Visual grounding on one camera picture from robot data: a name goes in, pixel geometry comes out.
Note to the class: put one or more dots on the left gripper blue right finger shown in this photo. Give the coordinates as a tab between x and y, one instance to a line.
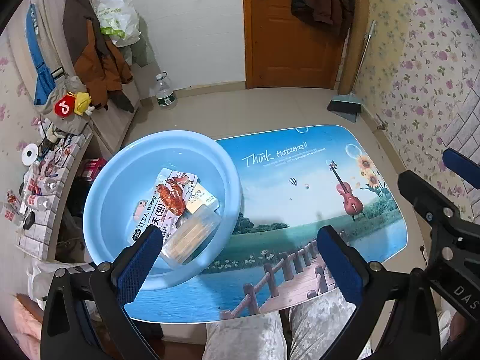
412	330

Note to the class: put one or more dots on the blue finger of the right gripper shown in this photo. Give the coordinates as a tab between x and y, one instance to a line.
427	201
462	166

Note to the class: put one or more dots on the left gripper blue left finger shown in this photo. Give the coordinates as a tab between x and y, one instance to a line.
67	331

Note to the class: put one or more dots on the clear box of toothpicks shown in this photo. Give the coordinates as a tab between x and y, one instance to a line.
189	236

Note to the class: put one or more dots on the spicy snack bag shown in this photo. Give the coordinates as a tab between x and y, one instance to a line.
172	189

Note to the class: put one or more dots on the person's grey patterned legs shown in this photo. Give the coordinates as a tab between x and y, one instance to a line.
305	331

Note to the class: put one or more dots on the light blue plastic basin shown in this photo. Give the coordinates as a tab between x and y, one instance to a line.
145	183

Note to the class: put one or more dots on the tiled cluttered side shelf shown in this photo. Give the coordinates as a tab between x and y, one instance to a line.
36	211

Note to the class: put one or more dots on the printed landscape table mat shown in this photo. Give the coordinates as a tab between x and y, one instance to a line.
293	182

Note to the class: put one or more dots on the white yellow card packet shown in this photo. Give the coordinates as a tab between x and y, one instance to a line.
200	196

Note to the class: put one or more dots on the white tape roll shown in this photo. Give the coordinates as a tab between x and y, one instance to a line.
29	154

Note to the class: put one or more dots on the red round plush charm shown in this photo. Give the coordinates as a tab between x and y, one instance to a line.
65	106

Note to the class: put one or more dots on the yellow plush charm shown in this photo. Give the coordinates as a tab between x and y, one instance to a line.
82	105

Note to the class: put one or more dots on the brown wooden door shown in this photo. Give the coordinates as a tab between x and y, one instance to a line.
282	51

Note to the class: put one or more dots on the large clear water bottle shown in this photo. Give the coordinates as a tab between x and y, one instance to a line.
164	92

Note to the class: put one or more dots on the brown orange hanging jacket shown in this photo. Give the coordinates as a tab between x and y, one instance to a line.
96	60

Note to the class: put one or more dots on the white green plastic bag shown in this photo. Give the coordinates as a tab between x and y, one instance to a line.
118	20

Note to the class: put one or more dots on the pale green hanging garment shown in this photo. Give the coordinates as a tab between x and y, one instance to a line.
140	52

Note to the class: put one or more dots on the teal dustpan with handle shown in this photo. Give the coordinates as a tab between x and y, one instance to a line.
349	106

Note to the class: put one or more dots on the blue strap grey bag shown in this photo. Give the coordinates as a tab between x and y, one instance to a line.
50	89

